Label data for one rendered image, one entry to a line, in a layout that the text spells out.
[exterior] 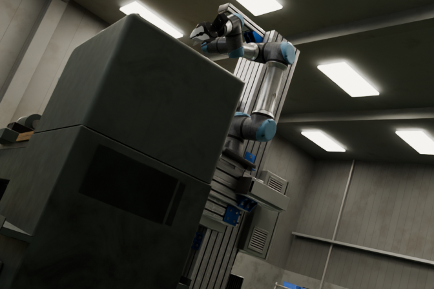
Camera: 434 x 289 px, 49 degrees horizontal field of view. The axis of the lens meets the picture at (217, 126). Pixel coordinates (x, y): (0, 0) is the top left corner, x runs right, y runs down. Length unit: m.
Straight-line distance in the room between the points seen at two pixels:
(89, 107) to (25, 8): 9.04
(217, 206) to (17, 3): 8.46
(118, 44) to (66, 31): 9.14
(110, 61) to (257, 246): 1.61
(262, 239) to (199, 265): 0.42
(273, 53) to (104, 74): 1.23
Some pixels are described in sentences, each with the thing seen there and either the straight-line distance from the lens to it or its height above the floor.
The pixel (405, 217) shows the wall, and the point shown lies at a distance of 13.02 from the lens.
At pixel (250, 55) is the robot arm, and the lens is 2.49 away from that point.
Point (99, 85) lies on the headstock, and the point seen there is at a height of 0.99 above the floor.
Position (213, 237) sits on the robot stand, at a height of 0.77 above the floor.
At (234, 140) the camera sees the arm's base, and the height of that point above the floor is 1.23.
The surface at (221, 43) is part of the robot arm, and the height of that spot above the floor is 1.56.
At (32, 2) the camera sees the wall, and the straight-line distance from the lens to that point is 10.48.
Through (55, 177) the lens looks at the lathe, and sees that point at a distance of 1.40.
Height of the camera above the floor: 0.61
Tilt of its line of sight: 16 degrees up
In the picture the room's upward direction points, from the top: 20 degrees clockwise
